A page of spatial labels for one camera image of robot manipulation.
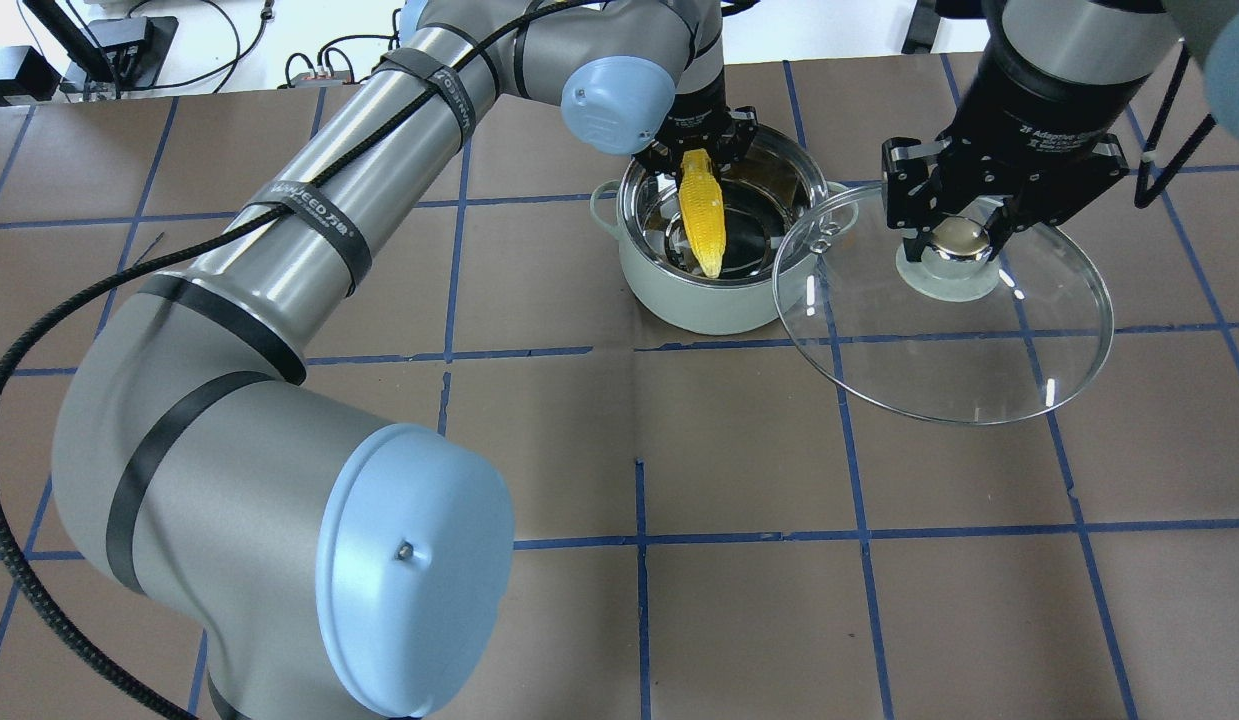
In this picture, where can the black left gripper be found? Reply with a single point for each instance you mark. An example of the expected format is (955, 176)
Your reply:
(701, 105)

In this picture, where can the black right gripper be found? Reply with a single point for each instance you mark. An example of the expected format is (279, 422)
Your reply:
(1034, 118)

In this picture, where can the yellow corn cob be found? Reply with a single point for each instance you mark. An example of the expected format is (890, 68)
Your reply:
(702, 208)

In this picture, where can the glass pot lid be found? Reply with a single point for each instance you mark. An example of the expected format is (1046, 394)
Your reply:
(957, 338)

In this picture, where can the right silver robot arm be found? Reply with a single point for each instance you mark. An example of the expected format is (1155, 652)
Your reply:
(1034, 127)

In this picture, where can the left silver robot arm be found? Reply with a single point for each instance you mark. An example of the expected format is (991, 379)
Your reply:
(343, 566)

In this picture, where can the white cooking pot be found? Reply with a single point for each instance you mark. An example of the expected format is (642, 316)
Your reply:
(764, 195)

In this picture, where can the brown paper table mat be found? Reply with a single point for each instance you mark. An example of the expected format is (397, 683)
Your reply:
(705, 529)

